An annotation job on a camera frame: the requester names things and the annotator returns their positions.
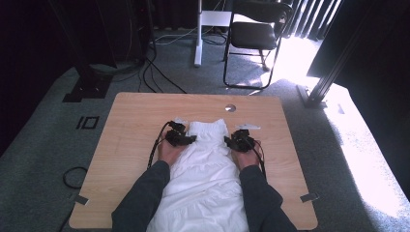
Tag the black metal profile stand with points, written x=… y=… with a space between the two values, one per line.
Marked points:
x=317 y=95

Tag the black stand with base plate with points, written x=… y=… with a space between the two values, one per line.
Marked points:
x=88 y=87

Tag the person's left hand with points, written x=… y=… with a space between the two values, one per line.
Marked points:
x=169 y=154

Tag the black folding chair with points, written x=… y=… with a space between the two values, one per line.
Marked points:
x=254 y=35

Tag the dark equipment rack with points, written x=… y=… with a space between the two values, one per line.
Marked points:
x=129 y=29

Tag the dark striped curtain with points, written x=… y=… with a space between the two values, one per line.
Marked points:
x=309 y=19

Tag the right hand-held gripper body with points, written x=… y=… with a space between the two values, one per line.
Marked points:
x=243 y=141

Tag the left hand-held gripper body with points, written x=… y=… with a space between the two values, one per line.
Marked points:
x=175 y=137

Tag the silver round table grommet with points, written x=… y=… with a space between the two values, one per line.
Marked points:
x=230 y=108

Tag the grey tape piece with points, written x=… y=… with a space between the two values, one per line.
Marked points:
x=82 y=200
x=309 y=197

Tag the white skirt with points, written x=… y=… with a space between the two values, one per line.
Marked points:
x=203 y=180

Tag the white desk leg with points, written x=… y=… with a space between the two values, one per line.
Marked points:
x=200 y=38

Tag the black curtain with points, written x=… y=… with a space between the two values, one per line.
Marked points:
x=380 y=64

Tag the person's right hand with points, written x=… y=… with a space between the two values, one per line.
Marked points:
x=245 y=159

